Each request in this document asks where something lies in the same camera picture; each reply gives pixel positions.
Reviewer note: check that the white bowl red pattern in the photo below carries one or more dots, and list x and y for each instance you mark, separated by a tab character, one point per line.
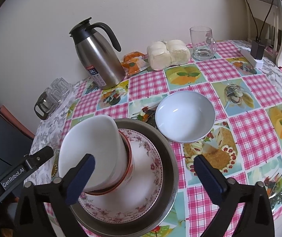
127	173

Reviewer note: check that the small white square dish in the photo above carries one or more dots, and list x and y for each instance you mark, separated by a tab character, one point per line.
100	137

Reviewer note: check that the black power adapter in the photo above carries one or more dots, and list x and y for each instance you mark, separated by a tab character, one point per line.
257	49

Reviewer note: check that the clear glass mug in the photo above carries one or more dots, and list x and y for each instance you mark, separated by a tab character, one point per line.
203	44

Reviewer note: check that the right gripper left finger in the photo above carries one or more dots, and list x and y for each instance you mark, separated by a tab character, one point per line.
66	191

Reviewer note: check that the stainless steel thermos jug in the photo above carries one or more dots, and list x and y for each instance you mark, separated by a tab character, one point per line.
95	45

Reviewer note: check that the clear drinking glass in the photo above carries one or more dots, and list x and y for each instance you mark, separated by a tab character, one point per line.
61	85
57	96

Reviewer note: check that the glass teapot black handle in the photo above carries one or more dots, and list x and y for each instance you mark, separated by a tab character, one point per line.
44	106

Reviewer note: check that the floral rimmed white plate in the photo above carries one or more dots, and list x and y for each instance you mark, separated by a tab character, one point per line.
132	200

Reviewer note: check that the light blue ceramic bowl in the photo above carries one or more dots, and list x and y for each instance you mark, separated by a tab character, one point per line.
185	116

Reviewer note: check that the colourful checked tablecloth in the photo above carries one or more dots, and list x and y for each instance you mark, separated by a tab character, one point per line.
247	102

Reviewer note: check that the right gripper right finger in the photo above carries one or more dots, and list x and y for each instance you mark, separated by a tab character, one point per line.
219	192

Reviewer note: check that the packaged white steamed buns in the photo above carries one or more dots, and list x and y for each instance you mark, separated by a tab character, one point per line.
164	54

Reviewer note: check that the white power strip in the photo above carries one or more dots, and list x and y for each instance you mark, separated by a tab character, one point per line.
256	63

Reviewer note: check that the large stainless steel basin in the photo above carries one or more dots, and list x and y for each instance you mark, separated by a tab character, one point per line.
162	205

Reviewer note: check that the orange snack packet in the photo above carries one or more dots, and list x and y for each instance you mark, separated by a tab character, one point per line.
134	63

